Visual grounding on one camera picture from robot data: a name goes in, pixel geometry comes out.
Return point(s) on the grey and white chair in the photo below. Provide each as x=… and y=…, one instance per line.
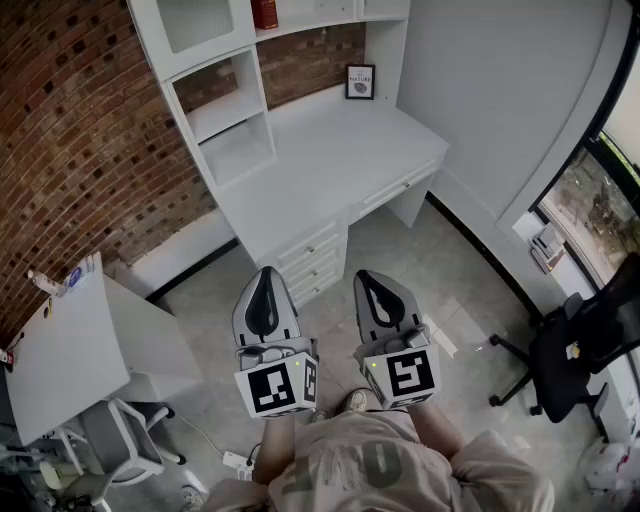
x=115, y=435

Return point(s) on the small yellow and white item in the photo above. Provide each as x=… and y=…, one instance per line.
x=573, y=350

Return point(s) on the black framed picture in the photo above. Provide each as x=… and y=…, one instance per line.
x=360, y=81

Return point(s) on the person's beige shirt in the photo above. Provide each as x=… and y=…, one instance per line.
x=380, y=465

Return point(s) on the person's right forearm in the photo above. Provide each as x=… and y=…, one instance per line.
x=435, y=425

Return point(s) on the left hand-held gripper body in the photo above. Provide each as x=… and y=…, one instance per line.
x=270, y=390

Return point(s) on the small red and white device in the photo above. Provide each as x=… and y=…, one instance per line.
x=7, y=357

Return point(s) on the white desk with shelves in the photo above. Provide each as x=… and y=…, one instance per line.
x=150, y=50

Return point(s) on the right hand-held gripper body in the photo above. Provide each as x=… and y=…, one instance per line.
x=410, y=375

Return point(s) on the person's white shoe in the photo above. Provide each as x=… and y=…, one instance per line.
x=356, y=401
x=318, y=416

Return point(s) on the plain white side table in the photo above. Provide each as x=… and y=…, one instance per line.
x=75, y=350

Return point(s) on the large glass window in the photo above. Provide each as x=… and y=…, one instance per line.
x=595, y=210

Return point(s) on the person's left forearm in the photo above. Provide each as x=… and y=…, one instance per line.
x=275, y=450

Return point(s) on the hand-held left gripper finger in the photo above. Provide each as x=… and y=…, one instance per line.
x=240, y=320
x=290, y=320

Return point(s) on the white power strip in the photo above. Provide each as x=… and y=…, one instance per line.
x=239, y=462

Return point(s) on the white plastic bag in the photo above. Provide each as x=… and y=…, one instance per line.
x=612, y=467

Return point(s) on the small white desk drawer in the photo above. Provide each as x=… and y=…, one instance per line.
x=315, y=270
x=305, y=245
x=320, y=290

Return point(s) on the clear pack with blue label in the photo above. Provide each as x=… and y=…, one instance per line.
x=77, y=275

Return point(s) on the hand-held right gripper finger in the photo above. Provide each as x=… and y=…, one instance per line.
x=407, y=315
x=361, y=320

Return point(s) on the red book with gold print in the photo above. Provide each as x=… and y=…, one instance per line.
x=265, y=12

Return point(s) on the white wooden desk with drawers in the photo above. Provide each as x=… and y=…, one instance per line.
x=340, y=150

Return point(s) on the wide white desk drawer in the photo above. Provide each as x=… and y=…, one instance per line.
x=400, y=186

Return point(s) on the black office chair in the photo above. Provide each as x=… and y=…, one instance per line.
x=565, y=370

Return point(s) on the white plastic bottle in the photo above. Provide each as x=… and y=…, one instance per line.
x=44, y=281

